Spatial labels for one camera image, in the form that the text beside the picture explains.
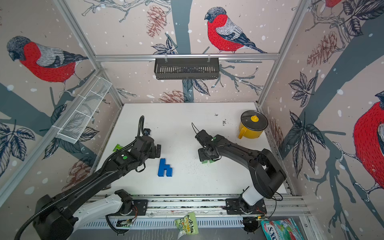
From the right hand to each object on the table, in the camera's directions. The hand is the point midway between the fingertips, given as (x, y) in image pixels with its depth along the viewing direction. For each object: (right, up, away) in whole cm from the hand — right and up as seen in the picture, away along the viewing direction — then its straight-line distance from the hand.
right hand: (205, 154), depth 88 cm
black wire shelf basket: (-12, +58, +19) cm, 62 cm away
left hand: (-29, +8, -7) cm, 31 cm away
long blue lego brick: (-25, -7, -2) cm, 26 cm away
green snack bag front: (-10, -28, -19) cm, 35 cm away
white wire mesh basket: (-73, +18, -6) cm, 76 cm away
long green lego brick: (+1, -5, +1) cm, 5 cm away
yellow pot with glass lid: (+31, +18, +7) cm, 36 cm away
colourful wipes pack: (+34, -28, -22) cm, 49 cm away
